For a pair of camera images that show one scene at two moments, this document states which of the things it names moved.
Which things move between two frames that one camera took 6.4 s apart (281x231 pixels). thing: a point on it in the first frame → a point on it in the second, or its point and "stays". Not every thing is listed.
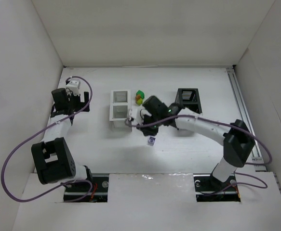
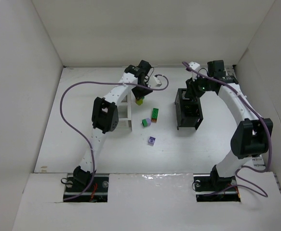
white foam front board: [156, 201] stays
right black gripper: [147, 122] → [192, 91]
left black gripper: [81, 104] → [141, 91]
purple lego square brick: [151, 141] stays
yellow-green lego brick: [140, 101] stays
